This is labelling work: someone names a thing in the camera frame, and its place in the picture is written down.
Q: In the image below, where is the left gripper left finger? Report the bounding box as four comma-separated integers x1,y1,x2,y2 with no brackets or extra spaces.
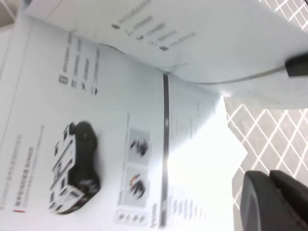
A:
239,169,308,231

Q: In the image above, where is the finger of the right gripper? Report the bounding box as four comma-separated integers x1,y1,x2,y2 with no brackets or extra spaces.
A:
284,51,308,78

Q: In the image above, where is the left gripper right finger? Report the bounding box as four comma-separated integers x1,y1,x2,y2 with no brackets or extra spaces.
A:
269,169,308,217

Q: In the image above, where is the white printed brochure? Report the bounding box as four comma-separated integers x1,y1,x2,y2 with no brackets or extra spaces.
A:
0,0,308,231

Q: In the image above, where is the grey checked tablecloth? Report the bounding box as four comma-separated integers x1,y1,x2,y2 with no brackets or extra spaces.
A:
225,0,308,231

